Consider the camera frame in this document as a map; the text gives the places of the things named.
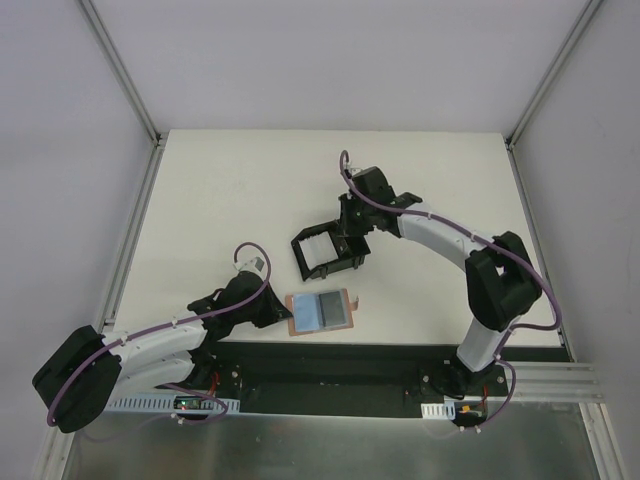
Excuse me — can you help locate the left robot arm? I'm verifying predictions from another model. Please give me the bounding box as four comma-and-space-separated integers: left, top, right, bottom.
32, 272, 292, 433

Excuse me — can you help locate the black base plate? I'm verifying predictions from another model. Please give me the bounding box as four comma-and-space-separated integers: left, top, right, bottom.
153, 342, 519, 416

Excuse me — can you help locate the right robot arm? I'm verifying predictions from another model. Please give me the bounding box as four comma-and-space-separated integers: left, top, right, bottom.
339, 167, 542, 399

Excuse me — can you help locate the black card dispenser box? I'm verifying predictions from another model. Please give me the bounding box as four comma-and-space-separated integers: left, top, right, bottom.
290, 220, 371, 282

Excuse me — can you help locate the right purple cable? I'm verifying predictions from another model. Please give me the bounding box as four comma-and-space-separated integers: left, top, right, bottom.
339, 149, 564, 431

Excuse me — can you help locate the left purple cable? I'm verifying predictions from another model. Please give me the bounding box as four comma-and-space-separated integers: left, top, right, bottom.
44, 243, 272, 427

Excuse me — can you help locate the white cards stack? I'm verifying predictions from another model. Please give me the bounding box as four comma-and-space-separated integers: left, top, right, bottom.
299, 233, 337, 269

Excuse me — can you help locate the aluminium frame post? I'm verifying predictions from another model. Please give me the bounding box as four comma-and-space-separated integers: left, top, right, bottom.
505, 0, 606, 151
75, 0, 164, 145

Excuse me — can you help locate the purple cable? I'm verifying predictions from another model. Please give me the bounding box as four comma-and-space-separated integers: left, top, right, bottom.
339, 149, 564, 431
44, 243, 272, 427

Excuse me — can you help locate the left white cable duct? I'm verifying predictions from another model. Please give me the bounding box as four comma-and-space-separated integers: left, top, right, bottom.
105, 392, 240, 415

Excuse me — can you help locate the left aluminium frame post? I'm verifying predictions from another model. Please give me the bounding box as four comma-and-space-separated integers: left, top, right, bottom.
75, 0, 164, 145

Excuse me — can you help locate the aluminium rail right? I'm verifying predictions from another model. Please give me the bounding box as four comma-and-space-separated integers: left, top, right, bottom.
513, 362, 605, 403

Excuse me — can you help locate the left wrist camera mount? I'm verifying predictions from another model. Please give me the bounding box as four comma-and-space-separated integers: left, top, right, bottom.
234, 256, 265, 276

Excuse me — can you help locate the right aluminium frame post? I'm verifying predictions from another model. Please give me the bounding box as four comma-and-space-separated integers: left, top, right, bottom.
505, 0, 606, 151

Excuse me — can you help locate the brown leather card holder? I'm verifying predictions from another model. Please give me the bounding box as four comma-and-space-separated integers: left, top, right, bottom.
285, 289, 359, 337

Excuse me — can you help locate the white cable duct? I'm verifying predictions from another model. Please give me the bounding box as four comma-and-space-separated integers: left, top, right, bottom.
420, 401, 456, 421
105, 392, 240, 415

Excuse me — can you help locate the right white cable duct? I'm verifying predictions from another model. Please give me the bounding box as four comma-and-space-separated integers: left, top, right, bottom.
420, 401, 456, 421

